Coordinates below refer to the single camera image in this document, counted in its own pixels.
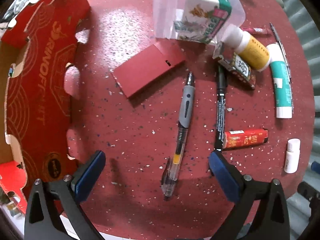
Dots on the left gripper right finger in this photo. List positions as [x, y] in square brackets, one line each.
[271, 220]

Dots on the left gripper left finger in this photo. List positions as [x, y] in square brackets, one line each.
[42, 219]

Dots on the grey grip gel pen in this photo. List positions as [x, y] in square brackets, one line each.
[172, 169]

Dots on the teal white glue stick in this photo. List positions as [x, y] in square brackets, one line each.
[281, 82]

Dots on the small red box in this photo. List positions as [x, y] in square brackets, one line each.
[148, 65]

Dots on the clear plastic container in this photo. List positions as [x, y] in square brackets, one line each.
[164, 12]

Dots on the small white bottle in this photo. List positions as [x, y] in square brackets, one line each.
[292, 155]

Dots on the red lighter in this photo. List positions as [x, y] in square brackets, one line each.
[244, 138]

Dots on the black marker pen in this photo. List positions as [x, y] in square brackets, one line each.
[221, 103]

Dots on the small patterned packet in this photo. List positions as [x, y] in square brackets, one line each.
[234, 64]

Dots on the white silver pen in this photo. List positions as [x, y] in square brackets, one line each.
[279, 42]

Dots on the yellow label pill bottle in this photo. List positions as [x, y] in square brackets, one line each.
[253, 52]

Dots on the red cardboard box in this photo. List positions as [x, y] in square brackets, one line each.
[35, 108]

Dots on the red gel pen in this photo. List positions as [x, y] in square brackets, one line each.
[257, 31]

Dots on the green white medicine box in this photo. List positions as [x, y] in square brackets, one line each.
[200, 20]

